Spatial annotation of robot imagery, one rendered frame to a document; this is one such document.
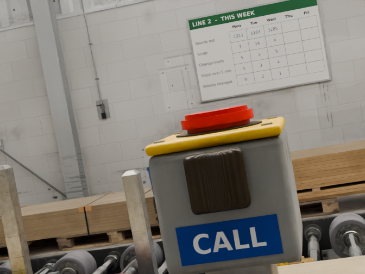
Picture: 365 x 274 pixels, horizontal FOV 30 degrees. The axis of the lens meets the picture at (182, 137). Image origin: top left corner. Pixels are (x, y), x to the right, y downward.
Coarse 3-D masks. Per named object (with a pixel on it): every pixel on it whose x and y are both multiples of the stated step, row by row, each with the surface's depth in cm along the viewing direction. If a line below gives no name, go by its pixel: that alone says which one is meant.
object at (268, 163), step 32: (256, 128) 34; (160, 160) 35; (256, 160) 34; (288, 160) 36; (160, 192) 35; (256, 192) 34; (288, 192) 34; (160, 224) 35; (192, 224) 35; (288, 224) 34; (288, 256) 34
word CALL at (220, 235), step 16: (208, 224) 34; (224, 224) 34; (240, 224) 34; (256, 224) 34; (272, 224) 34; (192, 240) 35; (208, 240) 34; (224, 240) 34; (240, 240) 34; (256, 240) 34; (272, 240) 34; (192, 256) 35; (208, 256) 35; (224, 256) 34; (240, 256) 34; (256, 256) 34
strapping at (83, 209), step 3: (150, 189) 697; (114, 192) 725; (93, 201) 681; (87, 204) 664; (21, 207) 740; (81, 207) 655; (84, 207) 654; (87, 207) 654; (90, 207) 653; (81, 210) 655; (84, 210) 655; (87, 210) 654; (90, 210) 654; (0, 216) 692; (87, 225) 655; (87, 228) 656; (87, 231) 656
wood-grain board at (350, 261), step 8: (360, 256) 126; (296, 264) 128; (304, 264) 127; (312, 264) 126; (320, 264) 125; (328, 264) 124; (336, 264) 123; (344, 264) 122; (352, 264) 121; (360, 264) 120; (280, 272) 124; (288, 272) 123; (296, 272) 122; (304, 272) 122; (312, 272) 121; (320, 272) 120; (328, 272) 119; (336, 272) 118; (344, 272) 117; (352, 272) 116; (360, 272) 116
